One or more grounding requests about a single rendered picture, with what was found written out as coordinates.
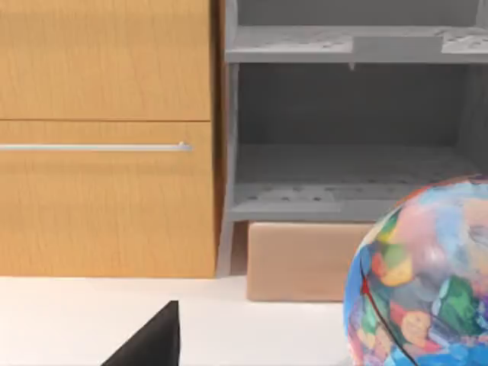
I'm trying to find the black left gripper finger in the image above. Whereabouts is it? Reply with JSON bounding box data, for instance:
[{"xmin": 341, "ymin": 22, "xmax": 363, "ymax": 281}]
[{"xmin": 100, "ymin": 300, "xmax": 181, "ymax": 366}]

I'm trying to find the shallow salmon-coloured box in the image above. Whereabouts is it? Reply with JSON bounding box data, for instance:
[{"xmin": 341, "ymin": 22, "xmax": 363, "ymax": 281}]
[{"xmin": 246, "ymin": 221, "xmax": 378, "ymax": 303}]

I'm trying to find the wooden cupboard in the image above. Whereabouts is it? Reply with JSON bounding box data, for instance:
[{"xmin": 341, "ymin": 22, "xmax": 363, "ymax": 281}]
[{"xmin": 0, "ymin": 0, "xmax": 230, "ymax": 279}]

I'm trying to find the multicoloured globe ball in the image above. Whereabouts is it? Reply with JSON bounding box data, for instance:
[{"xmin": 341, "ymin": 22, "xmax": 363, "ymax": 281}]
[{"xmin": 343, "ymin": 174, "xmax": 488, "ymax": 366}]

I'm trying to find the plain wooden drawer front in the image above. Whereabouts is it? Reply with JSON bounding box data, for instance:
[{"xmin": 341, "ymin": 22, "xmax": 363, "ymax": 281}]
[{"xmin": 0, "ymin": 0, "xmax": 213, "ymax": 122}]

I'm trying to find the grey open shelf unit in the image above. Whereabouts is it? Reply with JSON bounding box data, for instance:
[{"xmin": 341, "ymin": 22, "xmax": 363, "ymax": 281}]
[{"xmin": 217, "ymin": 0, "xmax": 488, "ymax": 276}]

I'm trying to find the wooden drawer front with handle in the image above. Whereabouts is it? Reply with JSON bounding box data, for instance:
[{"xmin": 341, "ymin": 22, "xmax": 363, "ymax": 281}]
[{"xmin": 0, "ymin": 120, "xmax": 217, "ymax": 279}]

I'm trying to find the long metal handle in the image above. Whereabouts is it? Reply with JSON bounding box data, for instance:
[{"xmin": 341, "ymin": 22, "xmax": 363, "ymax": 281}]
[{"xmin": 0, "ymin": 141, "xmax": 194, "ymax": 153}]

